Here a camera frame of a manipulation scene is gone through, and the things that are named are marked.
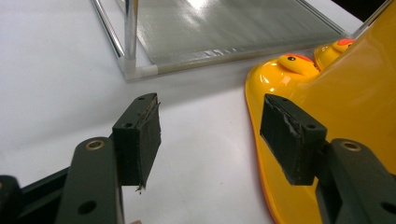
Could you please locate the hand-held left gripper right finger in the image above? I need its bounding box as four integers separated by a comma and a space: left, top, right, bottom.
259, 93, 328, 187

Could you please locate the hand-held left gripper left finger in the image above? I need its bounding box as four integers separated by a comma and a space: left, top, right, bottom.
111, 91, 163, 191

